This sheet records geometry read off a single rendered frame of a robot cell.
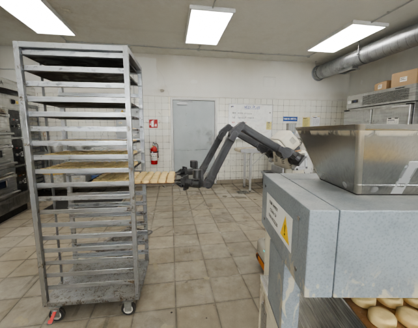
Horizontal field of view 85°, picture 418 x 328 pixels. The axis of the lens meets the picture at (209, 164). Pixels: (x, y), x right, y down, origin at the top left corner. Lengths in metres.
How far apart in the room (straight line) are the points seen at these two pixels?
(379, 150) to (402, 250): 0.17
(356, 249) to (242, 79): 5.51
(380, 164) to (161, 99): 5.18
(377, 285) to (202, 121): 5.21
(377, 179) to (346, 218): 0.13
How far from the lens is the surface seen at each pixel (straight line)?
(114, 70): 1.63
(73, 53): 1.73
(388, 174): 0.54
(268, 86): 6.04
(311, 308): 0.77
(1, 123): 4.37
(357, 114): 5.51
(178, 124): 5.48
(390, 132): 0.49
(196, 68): 5.66
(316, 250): 0.44
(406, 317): 0.70
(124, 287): 2.03
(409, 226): 0.51
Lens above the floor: 1.31
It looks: 8 degrees down
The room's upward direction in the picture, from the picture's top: straight up
